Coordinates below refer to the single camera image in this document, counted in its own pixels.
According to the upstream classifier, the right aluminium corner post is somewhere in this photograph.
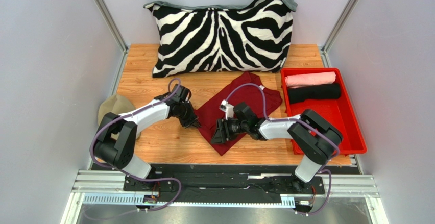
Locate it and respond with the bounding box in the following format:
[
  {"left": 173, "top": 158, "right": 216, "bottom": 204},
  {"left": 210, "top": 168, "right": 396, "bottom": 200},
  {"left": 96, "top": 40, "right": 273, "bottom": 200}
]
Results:
[{"left": 322, "top": 0, "right": 359, "bottom": 53}]

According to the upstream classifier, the rolled pink t shirt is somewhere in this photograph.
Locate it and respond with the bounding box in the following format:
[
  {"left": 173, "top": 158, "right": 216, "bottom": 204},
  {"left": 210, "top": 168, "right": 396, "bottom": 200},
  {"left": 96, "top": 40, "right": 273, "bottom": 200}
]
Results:
[{"left": 284, "top": 72, "right": 336, "bottom": 88}]

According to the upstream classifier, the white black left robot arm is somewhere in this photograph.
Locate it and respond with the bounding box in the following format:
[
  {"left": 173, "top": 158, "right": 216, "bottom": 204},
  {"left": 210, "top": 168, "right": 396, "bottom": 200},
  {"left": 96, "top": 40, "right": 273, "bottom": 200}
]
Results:
[{"left": 90, "top": 84, "right": 200, "bottom": 180}]

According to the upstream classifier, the beige baseball cap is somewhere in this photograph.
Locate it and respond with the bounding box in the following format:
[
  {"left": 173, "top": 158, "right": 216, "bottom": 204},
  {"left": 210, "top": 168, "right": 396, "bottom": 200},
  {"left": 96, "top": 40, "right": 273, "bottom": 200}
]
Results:
[{"left": 98, "top": 94, "right": 136, "bottom": 129}]

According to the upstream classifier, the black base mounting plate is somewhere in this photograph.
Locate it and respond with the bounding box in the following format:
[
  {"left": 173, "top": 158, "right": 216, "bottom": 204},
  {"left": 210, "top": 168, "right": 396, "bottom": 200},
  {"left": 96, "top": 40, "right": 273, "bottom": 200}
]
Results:
[{"left": 123, "top": 164, "right": 327, "bottom": 204}]

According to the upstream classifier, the left aluminium corner post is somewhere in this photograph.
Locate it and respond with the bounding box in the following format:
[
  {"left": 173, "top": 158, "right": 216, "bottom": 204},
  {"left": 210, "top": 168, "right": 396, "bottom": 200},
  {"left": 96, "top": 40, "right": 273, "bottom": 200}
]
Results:
[{"left": 94, "top": 0, "right": 129, "bottom": 54}]

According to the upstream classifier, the rolled black t shirt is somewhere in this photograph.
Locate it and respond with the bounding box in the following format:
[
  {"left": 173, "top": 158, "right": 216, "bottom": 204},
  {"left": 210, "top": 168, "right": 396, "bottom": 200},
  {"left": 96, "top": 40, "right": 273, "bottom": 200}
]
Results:
[{"left": 287, "top": 83, "right": 342, "bottom": 104}]

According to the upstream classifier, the zebra print pillow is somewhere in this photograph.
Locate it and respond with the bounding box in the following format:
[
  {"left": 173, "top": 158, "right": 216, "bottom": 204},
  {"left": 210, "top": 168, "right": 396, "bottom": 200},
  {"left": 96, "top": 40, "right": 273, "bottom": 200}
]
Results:
[{"left": 144, "top": 0, "right": 298, "bottom": 78}]

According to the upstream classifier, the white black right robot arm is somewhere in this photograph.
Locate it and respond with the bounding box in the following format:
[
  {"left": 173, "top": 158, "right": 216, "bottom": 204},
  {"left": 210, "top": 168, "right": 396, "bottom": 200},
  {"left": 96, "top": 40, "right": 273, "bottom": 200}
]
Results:
[{"left": 211, "top": 100, "right": 343, "bottom": 184}]

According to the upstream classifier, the dark red t shirt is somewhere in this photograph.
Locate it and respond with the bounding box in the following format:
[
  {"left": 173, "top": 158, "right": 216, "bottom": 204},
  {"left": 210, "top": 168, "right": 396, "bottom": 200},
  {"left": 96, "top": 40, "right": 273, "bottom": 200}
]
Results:
[{"left": 195, "top": 72, "right": 283, "bottom": 143}]

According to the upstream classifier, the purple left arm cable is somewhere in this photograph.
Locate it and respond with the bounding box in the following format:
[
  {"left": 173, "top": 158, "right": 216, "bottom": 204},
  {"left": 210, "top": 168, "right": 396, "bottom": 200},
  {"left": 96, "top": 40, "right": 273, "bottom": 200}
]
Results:
[{"left": 89, "top": 78, "right": 182, "bottom": 212}]

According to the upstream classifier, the aluminium frame rail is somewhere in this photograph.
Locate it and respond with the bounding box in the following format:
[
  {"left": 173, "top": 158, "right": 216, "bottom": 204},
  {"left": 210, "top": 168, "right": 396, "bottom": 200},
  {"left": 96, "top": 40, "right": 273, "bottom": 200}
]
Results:
[{"left": 72, "top": 170, "right": 380, "bottom": 208}]

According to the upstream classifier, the red plastic tray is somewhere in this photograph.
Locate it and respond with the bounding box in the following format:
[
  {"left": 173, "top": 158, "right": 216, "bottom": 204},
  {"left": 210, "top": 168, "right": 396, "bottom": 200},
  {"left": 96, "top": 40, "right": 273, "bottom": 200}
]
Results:
[{"left": 280, "top": 67, "right": 368, "bottom": 156}]

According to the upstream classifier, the aluminium corner post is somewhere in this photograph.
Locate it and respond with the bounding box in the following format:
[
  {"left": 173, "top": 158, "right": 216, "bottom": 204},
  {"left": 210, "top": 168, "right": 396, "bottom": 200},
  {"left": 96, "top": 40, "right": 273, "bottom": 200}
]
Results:
[
  {"left": 322, "top": 0, "right": 359, "bottom": 53},
  {"left": 94, "top": 0, "right": 129, "bottom": 54}
]

